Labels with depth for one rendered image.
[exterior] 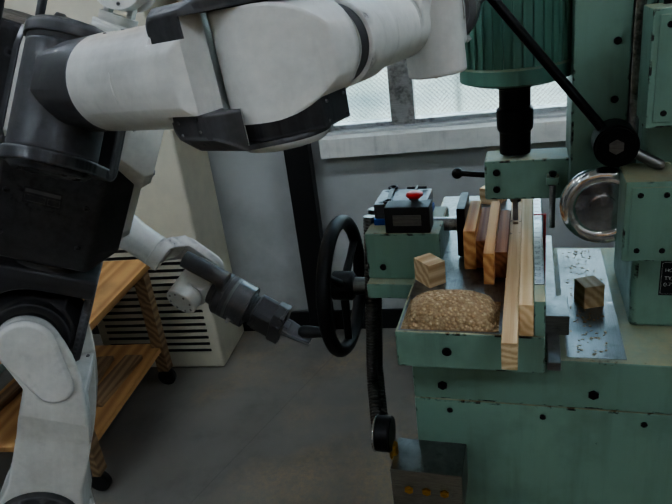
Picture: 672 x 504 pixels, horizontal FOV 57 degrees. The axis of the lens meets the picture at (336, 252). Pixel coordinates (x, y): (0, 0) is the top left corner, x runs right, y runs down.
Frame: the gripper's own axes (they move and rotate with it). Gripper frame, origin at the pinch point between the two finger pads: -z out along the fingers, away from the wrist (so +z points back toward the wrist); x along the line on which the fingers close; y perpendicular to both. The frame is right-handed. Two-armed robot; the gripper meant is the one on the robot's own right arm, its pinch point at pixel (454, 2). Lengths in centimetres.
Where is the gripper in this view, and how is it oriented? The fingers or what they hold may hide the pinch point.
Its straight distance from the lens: 95.6
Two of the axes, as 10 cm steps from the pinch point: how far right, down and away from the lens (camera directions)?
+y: 6.8, 7.2, 1.2
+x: -6.8, 5.6, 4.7
